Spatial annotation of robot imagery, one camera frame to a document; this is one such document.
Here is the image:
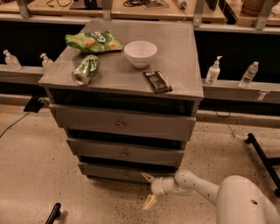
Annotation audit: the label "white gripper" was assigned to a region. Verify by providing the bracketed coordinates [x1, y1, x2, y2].
[141, 172, 169, 211]

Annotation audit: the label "grey bottom drawer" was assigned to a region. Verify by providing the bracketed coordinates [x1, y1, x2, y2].
[78, 163, 176, 183]

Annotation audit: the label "grey drawer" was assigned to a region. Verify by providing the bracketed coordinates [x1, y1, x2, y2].
[66, 138, 184, 167]
[78, 163, 176, 183]
[50, 104, 196, 141]

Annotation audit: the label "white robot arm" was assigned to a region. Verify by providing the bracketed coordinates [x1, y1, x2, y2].
[142, 169, 280, 224]

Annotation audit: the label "grey middle drawer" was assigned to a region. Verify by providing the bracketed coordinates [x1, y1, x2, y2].
[66, 138, 184, 167]

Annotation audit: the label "grey wooden drawer cabinet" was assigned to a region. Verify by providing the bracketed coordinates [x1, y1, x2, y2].
[39, 19, 203, 170]

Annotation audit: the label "grey top drawer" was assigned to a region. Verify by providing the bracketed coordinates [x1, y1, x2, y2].
[50, 104, 196, 141]

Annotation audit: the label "black base leg bottom left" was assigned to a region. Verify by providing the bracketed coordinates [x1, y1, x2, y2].
[45, 203, 61, 224]

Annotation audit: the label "black base leg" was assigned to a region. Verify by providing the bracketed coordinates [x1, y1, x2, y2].
[45, 203, 61, 224]
[245, 133, 280, 197]

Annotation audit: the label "black snack packet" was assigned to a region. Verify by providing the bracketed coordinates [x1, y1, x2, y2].
[143, 71, 172, 94]

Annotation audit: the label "black base leg right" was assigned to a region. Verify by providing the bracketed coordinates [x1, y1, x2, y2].
[245, 133, 280, 197]

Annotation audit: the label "white pump bottle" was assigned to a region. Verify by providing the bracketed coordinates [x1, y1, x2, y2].
[205, 56, 221, 85]

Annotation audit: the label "crushed green soda can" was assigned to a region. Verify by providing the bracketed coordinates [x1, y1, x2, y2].
[72, 54, 100, 86]

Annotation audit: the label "white bowl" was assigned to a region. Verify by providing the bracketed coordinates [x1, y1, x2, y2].
[124, 40, 158, 68]

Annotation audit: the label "clear water bottle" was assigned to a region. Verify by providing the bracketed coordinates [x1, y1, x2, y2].
[239, 61, 259, 88]

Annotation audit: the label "green snack bag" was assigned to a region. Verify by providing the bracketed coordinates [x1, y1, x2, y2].
[65, 31, 123, 53]

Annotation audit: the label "clear sanitizer bottle near cabinet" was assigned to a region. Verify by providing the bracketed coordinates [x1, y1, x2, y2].
[40, 52, 53, 73]

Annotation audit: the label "wooden workbench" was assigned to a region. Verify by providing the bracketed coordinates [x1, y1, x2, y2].
[0, 0, 280, 28]

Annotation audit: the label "clear sanitizer bottle far left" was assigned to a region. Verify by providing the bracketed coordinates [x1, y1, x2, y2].
[3, 49, 22, 71]

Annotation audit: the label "grey metal rail shelf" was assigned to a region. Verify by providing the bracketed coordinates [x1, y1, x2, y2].
[0, 64, 280, 104]

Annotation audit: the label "black bracket foot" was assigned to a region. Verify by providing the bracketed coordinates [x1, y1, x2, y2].
[24, 96, 44, 113]

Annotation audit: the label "black floor cable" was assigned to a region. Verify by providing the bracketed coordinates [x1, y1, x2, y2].
[0, 111, 30, 139]

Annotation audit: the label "black cables on bench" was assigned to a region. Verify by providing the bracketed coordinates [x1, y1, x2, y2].
[122, 0, 152, 9]

